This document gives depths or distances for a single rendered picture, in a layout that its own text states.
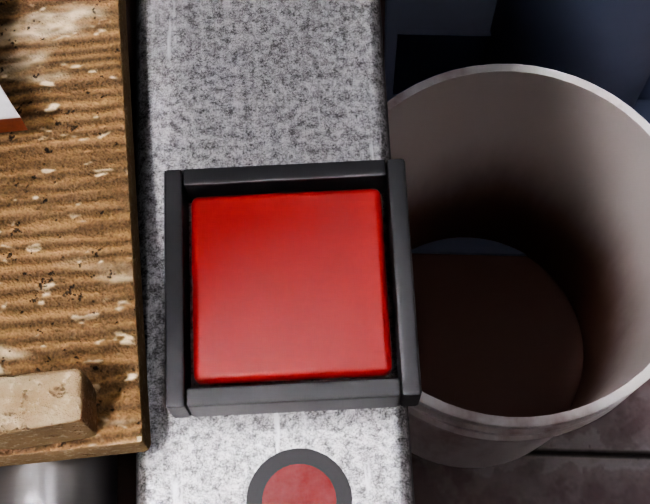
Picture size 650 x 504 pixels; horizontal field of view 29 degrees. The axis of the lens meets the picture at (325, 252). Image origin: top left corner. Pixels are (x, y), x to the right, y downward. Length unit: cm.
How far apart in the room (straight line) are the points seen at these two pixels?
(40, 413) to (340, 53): 16
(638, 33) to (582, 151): 11
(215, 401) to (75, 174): 8
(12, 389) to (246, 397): 7
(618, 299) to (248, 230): 85
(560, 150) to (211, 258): 78
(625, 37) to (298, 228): 78
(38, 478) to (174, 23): 16
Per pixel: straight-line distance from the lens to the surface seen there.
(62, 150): 40
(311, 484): 38
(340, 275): 39
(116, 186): 39
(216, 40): 43
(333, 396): 37
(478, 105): 109
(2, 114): 39
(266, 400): 37
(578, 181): 117
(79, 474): 39
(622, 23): 112
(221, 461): 39
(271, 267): 39
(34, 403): 35
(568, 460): 133
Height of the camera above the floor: 130
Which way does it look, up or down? 72 degrees down
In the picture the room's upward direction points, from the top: 2 degrees counter-clockwise
